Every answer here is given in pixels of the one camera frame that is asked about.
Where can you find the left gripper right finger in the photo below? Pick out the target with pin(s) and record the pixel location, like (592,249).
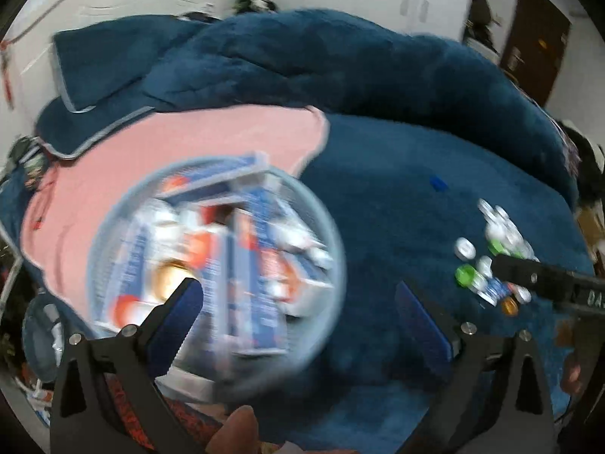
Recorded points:
(496,398)

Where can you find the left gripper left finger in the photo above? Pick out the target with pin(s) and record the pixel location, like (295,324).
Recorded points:
(84,418)

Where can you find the brown bottle cap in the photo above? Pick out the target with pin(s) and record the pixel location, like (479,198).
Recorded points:
(509,306)

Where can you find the blue medicine sachet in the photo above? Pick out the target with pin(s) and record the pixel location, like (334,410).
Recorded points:
(493,291)

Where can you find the white bottle cap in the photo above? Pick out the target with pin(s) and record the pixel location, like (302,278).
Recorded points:
(464,249)

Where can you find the light blue mesh basket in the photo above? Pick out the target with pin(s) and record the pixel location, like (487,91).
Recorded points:
(176,224)

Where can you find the left hand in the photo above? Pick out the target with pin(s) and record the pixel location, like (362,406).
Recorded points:
(238,435)

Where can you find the green bottle cap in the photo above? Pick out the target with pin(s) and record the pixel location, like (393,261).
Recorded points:
(465,275)

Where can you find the blue bottle cap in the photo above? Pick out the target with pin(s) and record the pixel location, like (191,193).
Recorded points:
(438,184)

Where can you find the blue white medicine box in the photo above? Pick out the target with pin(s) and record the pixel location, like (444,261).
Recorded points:
(257,326)

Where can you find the pink towel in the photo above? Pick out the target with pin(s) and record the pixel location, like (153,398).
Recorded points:
(74,198)

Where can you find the dark brown door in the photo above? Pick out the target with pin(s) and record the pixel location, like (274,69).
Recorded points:
(533,54)

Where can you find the dark blue pillow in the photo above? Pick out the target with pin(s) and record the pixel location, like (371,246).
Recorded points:
(94,62)

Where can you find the white bed headboard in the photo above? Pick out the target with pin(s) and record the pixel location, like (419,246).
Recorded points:
(27,82)

